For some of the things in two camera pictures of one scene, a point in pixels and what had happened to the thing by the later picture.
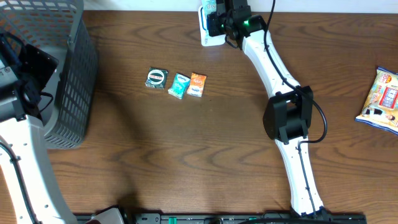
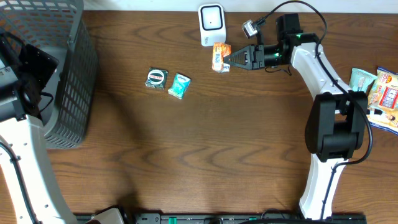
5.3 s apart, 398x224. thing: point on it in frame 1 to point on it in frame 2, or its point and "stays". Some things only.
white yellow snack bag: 380,107 stays
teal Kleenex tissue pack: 180,86 stays
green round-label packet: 157,78 stays
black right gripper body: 216,22 to 267,54
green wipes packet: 209,6 to 360,80
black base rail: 242,218 stays
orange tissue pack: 196,86 to 221,50
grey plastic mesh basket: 61,29 stays
